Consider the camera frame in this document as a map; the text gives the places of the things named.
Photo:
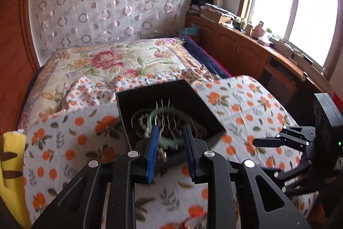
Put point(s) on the floral quilt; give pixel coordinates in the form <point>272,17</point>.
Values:
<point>101,64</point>

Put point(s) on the wooden wardrobe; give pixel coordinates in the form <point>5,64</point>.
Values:
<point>18,60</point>

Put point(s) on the red beaded charm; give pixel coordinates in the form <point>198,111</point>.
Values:
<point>189,223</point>

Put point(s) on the navy blue blanket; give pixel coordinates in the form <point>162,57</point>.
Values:
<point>204,59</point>

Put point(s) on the pink figurine on sill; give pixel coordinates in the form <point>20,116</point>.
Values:
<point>258,30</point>

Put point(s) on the gold hair pin bundle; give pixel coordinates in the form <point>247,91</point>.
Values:
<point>166,120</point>

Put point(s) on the wooden side cabinet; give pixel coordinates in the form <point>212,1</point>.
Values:
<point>240,54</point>

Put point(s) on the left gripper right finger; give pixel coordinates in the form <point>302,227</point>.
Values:
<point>190,151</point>

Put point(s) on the black square jewelry box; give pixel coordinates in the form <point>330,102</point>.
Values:
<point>136,104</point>

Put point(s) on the green jade bangle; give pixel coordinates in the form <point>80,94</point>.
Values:
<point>165,142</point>

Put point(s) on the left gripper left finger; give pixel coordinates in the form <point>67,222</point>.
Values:
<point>152,153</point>

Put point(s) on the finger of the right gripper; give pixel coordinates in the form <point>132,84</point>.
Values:
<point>274,142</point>

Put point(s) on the cardboard box on cabinet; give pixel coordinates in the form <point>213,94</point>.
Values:
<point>215,16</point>

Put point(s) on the yellow striped plush pillow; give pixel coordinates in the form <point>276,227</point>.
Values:
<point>14,213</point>

